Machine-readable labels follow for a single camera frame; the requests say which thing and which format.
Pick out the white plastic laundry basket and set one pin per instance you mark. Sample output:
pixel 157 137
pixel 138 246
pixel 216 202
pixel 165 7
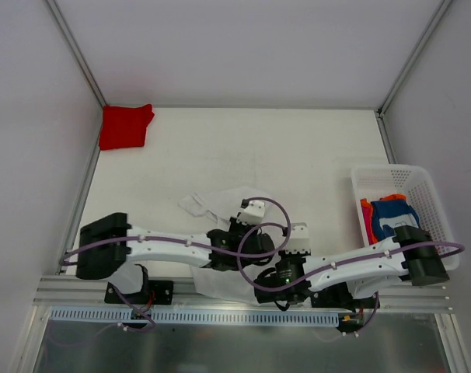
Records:
pixel 374 182

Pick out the red folded t-shirt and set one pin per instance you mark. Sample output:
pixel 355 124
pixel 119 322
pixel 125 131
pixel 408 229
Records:
pixel 125 127

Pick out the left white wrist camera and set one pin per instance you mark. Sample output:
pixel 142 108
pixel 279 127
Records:
pixel 251 212

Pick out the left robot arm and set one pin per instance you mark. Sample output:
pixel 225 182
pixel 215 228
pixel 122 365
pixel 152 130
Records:
pixel 111 249

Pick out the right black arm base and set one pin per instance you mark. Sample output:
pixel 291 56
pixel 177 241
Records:
pixel 339 297

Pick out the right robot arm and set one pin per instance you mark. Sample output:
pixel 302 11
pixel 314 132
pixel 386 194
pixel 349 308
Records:
pixel 337 281

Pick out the aluminium mounting rail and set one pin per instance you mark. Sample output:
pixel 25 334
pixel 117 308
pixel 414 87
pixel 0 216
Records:
pixel 69 290

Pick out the white t-shirt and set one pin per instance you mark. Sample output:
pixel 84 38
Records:
pixel 220 210

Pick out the white slotted cable duct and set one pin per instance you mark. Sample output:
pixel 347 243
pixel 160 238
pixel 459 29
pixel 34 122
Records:
pixel 197 316

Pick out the blue printed t-shirt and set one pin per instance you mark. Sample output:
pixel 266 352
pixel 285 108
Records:
pixel 410 219

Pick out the orange garment in basket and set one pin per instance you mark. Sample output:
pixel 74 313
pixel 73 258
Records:
pixel 373 212

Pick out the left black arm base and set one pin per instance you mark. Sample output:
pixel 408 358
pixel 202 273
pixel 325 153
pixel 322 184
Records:
pixel 154 292

